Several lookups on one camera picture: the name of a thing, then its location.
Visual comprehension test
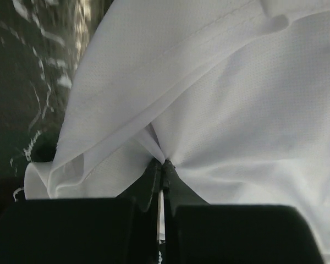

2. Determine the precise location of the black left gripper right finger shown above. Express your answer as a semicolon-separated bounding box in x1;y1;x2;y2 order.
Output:
162;160;208;263

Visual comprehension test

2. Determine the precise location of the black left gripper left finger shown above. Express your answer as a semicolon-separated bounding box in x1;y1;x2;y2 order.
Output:
117;159;162;212

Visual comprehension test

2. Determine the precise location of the white t shirt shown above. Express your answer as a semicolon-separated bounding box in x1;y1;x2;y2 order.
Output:
24;1;330;263

